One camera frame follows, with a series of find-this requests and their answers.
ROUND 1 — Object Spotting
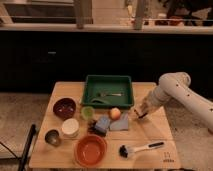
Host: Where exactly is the small green cup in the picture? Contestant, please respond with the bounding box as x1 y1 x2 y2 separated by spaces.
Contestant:
81 106 94 120

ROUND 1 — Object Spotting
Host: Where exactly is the wooden board eraser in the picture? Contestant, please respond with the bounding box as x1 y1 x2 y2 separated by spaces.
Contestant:
138 113 148 119

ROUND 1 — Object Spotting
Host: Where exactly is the small metal cup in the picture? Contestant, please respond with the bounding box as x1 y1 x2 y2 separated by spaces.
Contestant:
45 130 61 146

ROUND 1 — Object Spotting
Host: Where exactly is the grey folded cloth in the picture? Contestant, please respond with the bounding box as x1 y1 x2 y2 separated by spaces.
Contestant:
109 112 129 131

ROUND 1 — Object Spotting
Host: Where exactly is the dark small object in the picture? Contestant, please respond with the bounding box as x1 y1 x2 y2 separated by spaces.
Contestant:
87 120 97 133

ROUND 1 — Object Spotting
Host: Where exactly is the green spoon in tray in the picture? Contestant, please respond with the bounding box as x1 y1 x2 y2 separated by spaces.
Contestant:
91 98 108 104

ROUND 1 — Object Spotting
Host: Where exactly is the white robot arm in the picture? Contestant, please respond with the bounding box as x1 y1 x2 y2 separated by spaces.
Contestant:
138 72 213 132

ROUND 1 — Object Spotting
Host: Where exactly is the dark red bowl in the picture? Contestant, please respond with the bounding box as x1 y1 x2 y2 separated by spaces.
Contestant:
53 98 76 120

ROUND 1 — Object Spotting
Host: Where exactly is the orange red bowl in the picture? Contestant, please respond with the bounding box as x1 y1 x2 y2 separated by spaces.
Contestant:
74 134 107 168

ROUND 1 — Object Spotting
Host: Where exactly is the metal fork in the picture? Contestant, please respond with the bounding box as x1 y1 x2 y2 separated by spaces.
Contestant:
97 93 123 97

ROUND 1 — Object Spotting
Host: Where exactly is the green plastic tray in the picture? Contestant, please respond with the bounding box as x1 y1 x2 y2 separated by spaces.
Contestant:
81 75 134 109

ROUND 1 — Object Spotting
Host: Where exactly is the peach apple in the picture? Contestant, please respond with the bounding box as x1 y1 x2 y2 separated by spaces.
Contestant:
109 108 121 120

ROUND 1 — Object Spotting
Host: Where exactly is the black white dish brush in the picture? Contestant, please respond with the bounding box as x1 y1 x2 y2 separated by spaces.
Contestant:
119 142 164 158

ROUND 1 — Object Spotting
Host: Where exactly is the black chair frame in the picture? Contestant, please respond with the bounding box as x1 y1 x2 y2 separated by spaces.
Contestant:
0 124 36 171

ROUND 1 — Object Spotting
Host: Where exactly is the blue sponge block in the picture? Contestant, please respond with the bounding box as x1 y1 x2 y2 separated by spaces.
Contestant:
95 116 110 134

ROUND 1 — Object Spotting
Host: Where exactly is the white round container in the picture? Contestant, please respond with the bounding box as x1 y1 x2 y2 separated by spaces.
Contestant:
61 118 79 137

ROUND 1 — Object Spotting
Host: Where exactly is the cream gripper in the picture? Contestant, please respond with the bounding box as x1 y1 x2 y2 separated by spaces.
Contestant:
134 99 153 116

